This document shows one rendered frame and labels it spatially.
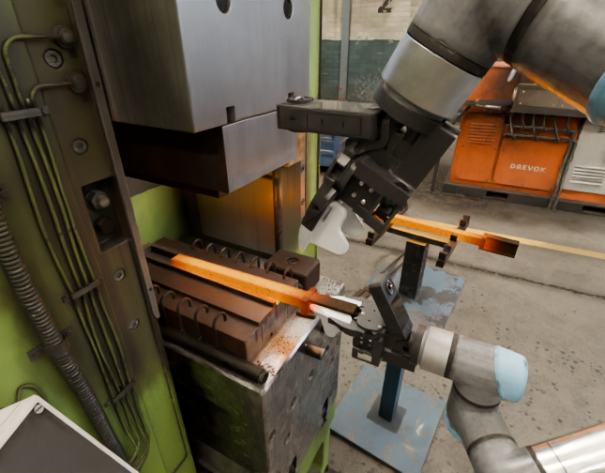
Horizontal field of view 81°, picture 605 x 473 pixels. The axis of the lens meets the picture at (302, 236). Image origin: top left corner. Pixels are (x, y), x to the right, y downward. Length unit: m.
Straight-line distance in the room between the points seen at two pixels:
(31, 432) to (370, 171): 0.36
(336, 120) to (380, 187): 0.08
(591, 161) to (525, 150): 0.54
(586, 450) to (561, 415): 1.46
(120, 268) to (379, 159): 0.43
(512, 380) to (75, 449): 0.55
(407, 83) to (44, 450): 0.42
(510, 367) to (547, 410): 1.46
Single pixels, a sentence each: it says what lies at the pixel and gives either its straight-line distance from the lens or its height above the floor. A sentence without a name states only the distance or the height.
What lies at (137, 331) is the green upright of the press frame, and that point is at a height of 1.03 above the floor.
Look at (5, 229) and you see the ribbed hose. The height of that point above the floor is 1.29.
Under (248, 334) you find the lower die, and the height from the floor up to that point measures 0.98.
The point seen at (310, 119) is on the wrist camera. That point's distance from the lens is 0.37.
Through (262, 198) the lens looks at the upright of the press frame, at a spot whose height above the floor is 1.09.
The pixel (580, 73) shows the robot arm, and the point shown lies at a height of 1.45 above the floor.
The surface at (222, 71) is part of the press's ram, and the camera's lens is 0.50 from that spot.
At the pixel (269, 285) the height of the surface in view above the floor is 1.02.
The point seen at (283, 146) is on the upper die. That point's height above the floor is 1.30.
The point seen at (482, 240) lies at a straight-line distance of 1.14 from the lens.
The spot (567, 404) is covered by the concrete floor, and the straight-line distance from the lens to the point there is 2.18.
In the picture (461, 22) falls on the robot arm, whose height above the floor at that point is 1.47.
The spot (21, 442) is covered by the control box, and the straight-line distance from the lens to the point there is 0.39.
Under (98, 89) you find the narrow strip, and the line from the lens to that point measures 0.55.
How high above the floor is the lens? 1.46
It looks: 29 degrees down
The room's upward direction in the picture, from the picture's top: straight up
